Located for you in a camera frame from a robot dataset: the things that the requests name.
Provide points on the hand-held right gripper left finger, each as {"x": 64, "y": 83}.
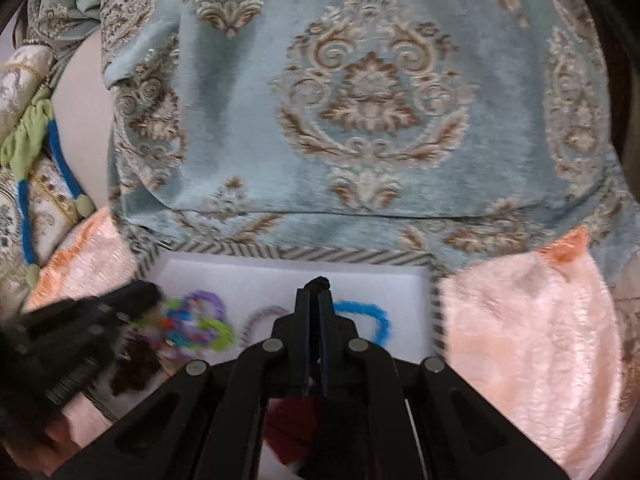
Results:
{"x": 311, "y": 340}

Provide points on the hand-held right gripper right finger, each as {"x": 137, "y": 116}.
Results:
{"x": 326, "y": 340}

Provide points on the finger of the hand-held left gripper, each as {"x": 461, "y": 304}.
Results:
{"x": 132, "y": 297}

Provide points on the brown scrunchie with leopard bow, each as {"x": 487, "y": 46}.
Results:
{"x": 135, "y": 365}

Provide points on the red fabric bow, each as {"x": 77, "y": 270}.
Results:
{"x": 292, "y": 427}

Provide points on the striped cardboard box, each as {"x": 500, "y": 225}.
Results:
{"x": 225, "y": 275}

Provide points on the green cloth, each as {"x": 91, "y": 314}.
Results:
{"x": 25, "y": 135}

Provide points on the pink satin blanket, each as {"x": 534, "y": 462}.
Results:
{"x": 525, "y": 335}

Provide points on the blue damask cushion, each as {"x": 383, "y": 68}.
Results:
{"x": 65, "y": 5}
{"x": 350, "y": 110}

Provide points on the dark wooden sofa frame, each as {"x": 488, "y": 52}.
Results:
{"x": 625, "y": 100}

